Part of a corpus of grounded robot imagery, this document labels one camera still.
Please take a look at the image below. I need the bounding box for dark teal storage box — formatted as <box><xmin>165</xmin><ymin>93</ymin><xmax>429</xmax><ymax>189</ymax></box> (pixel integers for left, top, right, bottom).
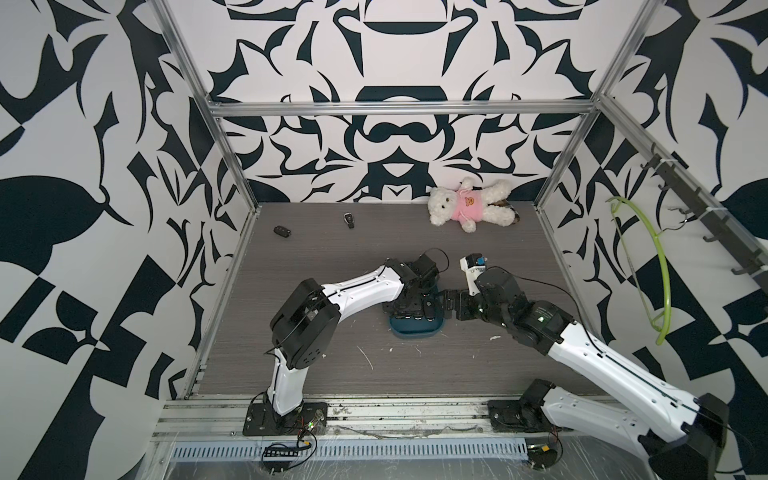
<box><xmin>388</xmin><ymin>304</ymin><xmax>445</xmax><ymax>339</ymax></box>

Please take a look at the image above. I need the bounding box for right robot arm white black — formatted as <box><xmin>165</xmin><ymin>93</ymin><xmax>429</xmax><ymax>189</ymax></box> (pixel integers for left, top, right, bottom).
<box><xmin>443</xmin><ymin>267</ymin><xmax>729</xmax><ymax>479</ymax></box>

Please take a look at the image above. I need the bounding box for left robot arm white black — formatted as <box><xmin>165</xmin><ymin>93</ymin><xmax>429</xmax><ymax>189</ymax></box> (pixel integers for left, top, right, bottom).
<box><xmin>267</xmin><ymin>254</ymin><xmax>442</xmax><ymax>417</ymax></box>

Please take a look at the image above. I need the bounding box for black connector box right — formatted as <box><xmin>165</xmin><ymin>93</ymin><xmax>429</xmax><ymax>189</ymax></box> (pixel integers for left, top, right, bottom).
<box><xmin>527</xmin><ymin>445</ymin><xmax>560</xmax><ymax>471</ymax></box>

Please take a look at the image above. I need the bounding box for black connector box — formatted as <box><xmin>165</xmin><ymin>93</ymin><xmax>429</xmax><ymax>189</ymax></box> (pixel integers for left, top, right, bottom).
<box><xmin>527</xmin><ymin>445</ymin><xmax>560</xmax><ymax>471</ymax></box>
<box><xmin>260</xmin><ymin>443</ymin><xmax>301</xmax><ymax>474</ymax></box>

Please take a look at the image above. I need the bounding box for black connector box left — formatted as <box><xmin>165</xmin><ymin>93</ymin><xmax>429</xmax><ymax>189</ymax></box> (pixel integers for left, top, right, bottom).
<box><xmin>260</xmin><ymin>443</ymin><xmax>301</xmax><ymax>474</ymax></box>

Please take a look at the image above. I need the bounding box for white teddy bear pink shirt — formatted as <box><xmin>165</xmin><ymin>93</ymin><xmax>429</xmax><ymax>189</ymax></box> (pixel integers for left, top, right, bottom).
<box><xmin>427</xmin><ymin>177</ymin><xmax>520</xmax><ymax>233</ymax></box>

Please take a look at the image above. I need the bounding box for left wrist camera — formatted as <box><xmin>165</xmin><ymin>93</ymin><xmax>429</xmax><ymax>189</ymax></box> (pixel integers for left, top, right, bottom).
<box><xmin>409</xmin><ymin>253</ymin><xmax>439</xmax><ymax>289</ymax></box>

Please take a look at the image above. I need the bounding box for car key with metal ring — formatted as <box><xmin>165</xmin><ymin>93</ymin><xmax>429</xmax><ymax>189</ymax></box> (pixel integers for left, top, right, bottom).
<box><xmin>343</xmin><ymin>212</ymin><xmax>355</xmax><ymax>229</ymax></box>

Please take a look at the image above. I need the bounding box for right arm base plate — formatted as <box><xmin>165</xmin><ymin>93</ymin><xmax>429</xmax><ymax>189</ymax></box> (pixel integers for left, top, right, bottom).
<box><xmin>487</xmin><ymin>400</ymin><xmax>562</xmax><ymax>433</ymax></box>

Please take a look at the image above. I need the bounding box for green hoop on wall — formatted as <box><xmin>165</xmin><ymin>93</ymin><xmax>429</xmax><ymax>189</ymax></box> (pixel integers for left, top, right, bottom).
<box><xmin>607</xmin><ymin>196</ymin><xmax>672</xmax><ymax>346</ymax></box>

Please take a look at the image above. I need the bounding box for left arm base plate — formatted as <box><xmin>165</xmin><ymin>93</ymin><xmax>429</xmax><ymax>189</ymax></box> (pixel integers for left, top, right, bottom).
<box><xmin>242</xmin><ymin>400</ymin><xmax>328</xmax><ymax>437</ymax></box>

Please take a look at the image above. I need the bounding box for black hook rail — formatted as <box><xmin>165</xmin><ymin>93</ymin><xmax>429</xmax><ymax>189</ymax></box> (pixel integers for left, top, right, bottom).
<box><xmin>643</xmin><ymin>142</ymin><xmax>767</xmax><ymax>291</ymax></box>

